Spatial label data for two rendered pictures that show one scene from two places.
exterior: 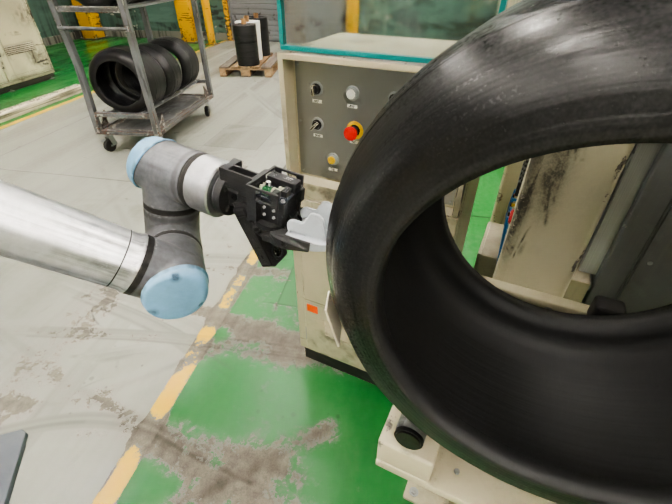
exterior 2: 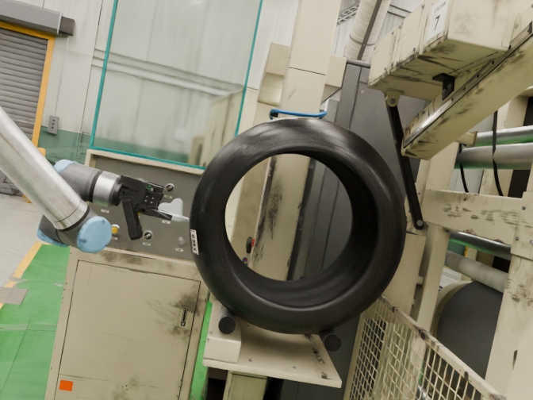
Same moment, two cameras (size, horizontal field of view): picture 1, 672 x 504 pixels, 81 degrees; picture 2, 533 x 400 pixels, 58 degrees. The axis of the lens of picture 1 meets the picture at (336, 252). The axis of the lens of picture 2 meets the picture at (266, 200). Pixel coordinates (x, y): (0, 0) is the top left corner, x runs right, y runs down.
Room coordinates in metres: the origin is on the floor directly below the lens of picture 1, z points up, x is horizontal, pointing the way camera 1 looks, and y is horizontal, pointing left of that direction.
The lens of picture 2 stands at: (-0.78, 0.48, 1.30)
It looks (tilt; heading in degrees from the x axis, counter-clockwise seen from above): 3 degrees down; 330
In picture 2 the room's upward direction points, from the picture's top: 11 degrees clockwise
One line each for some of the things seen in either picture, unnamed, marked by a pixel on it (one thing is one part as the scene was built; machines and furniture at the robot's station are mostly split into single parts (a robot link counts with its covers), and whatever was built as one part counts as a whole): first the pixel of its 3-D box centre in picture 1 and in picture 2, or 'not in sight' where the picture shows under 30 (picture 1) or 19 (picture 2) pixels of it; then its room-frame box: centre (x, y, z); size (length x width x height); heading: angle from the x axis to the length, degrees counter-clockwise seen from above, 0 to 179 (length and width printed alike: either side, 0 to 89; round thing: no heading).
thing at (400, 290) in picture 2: not in sight; (385, 271); (0.42, -0.75, 1.05); 0.20 x 0.15 x 0.30; 154
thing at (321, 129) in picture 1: (381, 236); (139, 308); (1.21, -0.17, 0.63); 0.56 x 0.41 x 1.27; 64
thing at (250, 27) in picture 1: (251, 43); not in sight; (7.10, 1.36, 0.38); 1.20 x 0.80 x 0.76; 177
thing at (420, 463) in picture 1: (433, 375); (224, 327); (0.46, -0.18, 0.84); 0.36 x 0.09 x 0.06; 154
